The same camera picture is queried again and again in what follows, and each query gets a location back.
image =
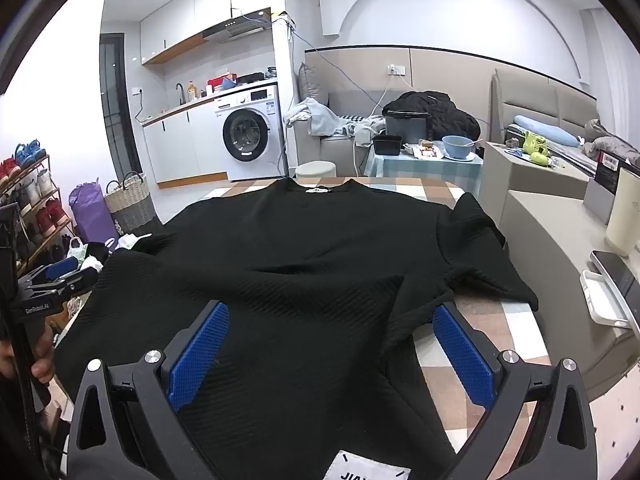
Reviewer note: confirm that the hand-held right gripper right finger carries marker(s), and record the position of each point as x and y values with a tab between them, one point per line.
460	355

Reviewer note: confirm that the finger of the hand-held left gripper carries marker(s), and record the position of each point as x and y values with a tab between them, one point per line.
57	266
75	282

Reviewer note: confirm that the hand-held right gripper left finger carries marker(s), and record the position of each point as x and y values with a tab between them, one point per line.
200	350

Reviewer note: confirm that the black knit sweater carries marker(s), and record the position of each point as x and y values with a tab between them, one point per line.
300	285

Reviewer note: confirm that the light grey clothes pile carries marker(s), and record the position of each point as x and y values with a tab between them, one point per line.
320	117

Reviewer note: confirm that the person's left hand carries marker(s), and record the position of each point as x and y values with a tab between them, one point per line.
45	360

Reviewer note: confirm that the wooden shoe rack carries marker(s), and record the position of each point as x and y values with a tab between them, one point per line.
35	255

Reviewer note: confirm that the white green plastic bag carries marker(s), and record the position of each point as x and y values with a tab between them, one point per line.
76	249
132	241

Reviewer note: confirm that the checkered tablecloth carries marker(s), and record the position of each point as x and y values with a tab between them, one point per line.
500	325

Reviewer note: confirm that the purple bag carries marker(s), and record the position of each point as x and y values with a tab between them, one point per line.
90	215

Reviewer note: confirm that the woven laundry basket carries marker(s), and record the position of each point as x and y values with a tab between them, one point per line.
127	205

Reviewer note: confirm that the shoe rack with shoes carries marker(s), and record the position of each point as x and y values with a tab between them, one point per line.
30	152

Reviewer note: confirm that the large beige low cabinet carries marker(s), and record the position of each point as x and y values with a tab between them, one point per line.
545	240

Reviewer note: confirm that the white plastic tray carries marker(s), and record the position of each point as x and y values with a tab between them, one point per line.
597	305

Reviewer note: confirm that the dark glass door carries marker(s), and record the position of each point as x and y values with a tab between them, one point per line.
117	110

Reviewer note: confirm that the white kitchen base cabinet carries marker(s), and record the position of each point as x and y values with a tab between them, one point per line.
175	145

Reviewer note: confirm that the dark glossy tablet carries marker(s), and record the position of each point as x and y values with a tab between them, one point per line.
617	280

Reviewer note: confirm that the small beige low cabinet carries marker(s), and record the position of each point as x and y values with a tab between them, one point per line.
525	180

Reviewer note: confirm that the teal checked side table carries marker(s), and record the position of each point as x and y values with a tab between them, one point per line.
400	167

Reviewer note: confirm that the grey box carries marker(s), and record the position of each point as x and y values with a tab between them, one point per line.
597	202

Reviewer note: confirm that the blue bowl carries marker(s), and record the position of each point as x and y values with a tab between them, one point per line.
457	147

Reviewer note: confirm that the snack packaging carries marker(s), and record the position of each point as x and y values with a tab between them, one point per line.
425	150

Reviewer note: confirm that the black kitchen faucet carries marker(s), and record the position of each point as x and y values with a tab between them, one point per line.
181	91

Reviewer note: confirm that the cream cylinder container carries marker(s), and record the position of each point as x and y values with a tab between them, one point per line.
622	215

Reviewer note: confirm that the round white stool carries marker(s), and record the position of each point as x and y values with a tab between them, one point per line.
317	169

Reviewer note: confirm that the yellow bottle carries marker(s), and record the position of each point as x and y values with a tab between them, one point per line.
192	92

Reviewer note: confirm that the white washing machine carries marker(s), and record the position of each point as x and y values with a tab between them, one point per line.
250	135

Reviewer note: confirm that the black plastic tray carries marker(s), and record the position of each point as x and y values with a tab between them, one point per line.
387	146

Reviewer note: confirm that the green plush toy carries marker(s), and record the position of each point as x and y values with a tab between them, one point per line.
535	145

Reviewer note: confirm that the grey sofa bench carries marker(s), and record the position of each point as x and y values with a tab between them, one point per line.
340	152

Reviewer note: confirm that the black box with red label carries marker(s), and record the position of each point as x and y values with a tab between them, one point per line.
612	170

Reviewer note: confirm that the black jacket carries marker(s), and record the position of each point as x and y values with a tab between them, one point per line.
450	115

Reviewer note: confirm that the blue pillow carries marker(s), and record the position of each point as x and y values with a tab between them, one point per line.
545	130

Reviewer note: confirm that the red plastic basket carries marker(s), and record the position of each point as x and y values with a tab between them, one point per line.
220	82

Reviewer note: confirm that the white crumpled cloth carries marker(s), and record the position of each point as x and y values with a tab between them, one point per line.
365	127

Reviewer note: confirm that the grey blanket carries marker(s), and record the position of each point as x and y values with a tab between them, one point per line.
610	142

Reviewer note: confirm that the beige upholstered bed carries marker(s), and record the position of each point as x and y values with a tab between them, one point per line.
540	100

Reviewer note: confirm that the grey cushion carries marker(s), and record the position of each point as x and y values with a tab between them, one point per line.
312	85

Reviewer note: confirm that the steel range hood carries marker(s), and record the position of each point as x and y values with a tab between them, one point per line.
240	27

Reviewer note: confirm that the white wall cabinets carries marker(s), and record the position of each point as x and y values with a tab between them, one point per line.
175	20

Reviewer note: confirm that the white wall socket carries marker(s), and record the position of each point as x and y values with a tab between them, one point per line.
397	70

